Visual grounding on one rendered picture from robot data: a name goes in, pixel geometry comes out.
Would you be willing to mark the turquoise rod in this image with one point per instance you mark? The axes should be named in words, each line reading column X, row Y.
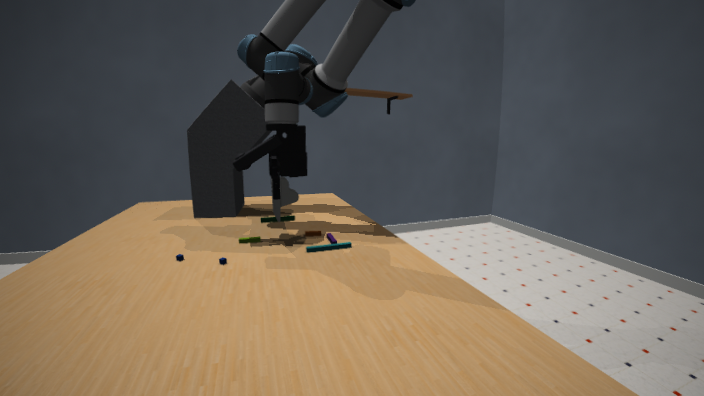
column 328, row 247

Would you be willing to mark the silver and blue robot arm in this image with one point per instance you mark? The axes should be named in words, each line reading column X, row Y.
column 285, row 87

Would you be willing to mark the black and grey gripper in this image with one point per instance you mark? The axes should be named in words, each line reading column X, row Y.
column 293, row 148

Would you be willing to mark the lime green rod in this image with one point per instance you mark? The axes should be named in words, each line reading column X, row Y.
column 249, row 240

